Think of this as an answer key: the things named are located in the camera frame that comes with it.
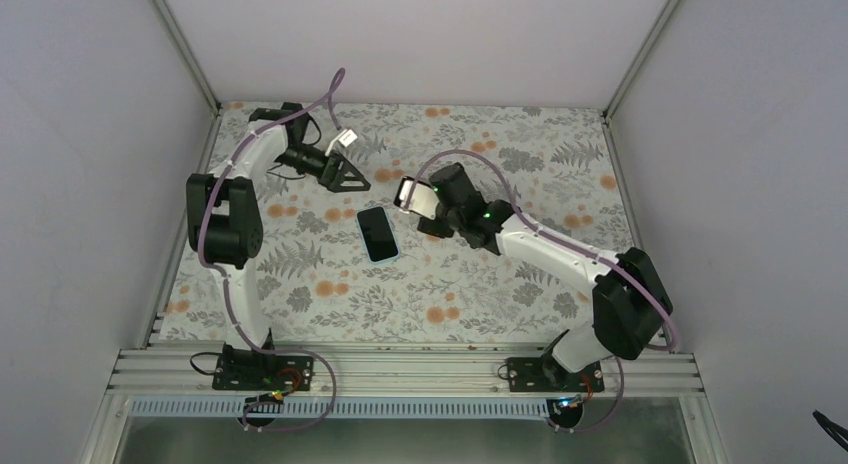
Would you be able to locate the purple cable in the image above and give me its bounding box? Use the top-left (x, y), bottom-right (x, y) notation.
top-left (402, 149), bottom-right (682, 436)
top-left (195, 67), bottom-right (348, 356)

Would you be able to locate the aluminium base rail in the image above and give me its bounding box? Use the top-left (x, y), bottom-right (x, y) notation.
top-left (107, 345), bottom-right (705, 398)

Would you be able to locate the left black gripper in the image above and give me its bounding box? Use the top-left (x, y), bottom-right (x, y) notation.
top-left (277, 143), bottom-right (370, 194)

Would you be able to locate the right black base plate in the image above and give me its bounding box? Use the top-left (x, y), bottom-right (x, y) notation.
top-left (498, 357), bottom-right (605, 393)

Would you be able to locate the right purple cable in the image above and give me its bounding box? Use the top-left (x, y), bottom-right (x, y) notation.
top-left (402, 149), bottom-right (682, 436)

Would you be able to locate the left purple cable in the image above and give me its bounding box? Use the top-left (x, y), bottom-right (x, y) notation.
top-left (195, 67), bottom-right (348, 356)

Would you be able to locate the black object at corner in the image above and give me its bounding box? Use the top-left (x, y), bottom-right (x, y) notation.
top-left (812, 410), bottom-right (848, 451)

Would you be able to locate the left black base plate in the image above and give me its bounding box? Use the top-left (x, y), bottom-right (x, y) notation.
top-left (211, 345), bottom-right (314, 393)

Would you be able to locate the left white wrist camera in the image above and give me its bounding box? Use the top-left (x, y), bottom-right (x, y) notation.
top-left (324, 128), bottom-right (358, 157)

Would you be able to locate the phone in light-blue case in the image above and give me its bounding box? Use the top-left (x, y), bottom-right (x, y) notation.
top-left (356, 207), bottom-right (400, 263)

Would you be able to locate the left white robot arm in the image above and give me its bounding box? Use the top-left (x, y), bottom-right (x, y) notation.
top-left (186, 103), bottom-right (371, 389)

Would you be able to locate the white slotted cable duct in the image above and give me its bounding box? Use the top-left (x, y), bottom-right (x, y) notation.
top-left (127, 396), bottom-right (551, 420)

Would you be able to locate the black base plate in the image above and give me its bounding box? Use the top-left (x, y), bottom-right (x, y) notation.
top-left (211, 345), bottom-right (314, 393)
top-left (498, 357), bottom-right (605, 393)

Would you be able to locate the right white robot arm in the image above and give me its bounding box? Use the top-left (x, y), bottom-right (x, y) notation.
top-left (394, 163), bottom-right (673, 391)

